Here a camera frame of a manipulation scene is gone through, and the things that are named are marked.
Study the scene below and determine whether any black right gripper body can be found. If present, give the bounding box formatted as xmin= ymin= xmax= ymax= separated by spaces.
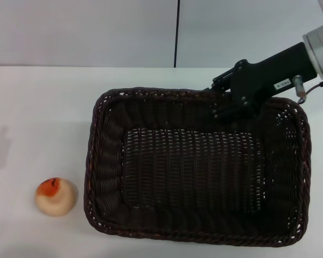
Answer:
xmin=230 ymin=41 xmax=319 ymax=118

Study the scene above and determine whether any dark brown woven basket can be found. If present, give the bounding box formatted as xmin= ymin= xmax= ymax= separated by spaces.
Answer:
xmin=83 ymin=86 xmax=312 ymax=247

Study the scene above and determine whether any orange and cream toy peach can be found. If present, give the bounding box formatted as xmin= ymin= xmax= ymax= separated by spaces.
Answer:
xmin=34 ymin=176 xmax=79 ymax=217

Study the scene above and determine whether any gripper cable with metal plug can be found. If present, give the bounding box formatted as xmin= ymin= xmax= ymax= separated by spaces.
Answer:
xmin=292 ymin=75 xmax=323 ymax=105

